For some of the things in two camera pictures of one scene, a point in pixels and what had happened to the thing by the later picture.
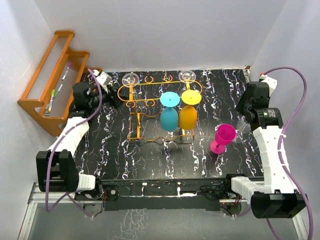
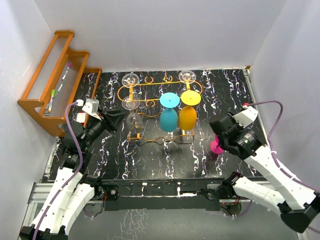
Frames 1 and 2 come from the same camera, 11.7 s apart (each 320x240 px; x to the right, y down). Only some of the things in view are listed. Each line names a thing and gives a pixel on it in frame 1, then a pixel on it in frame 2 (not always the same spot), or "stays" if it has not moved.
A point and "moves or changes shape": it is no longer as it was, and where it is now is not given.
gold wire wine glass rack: [163, 110] stays
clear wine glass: [243, 126] moves or changes shape
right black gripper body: [246, 106] -> [234, 122]
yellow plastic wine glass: [188, 115] stays
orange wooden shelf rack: [56, 81] stays
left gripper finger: [115, 103] -> [113, 118]
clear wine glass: [187, 76] stays
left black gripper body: [105, 95] -> [95, 128]
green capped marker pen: [53, 94] stays
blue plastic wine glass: [169, 115] stays
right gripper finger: [240, 106] -> [218, 127]
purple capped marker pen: [69, 66] stays
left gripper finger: [113, 92] -> [115, 112]
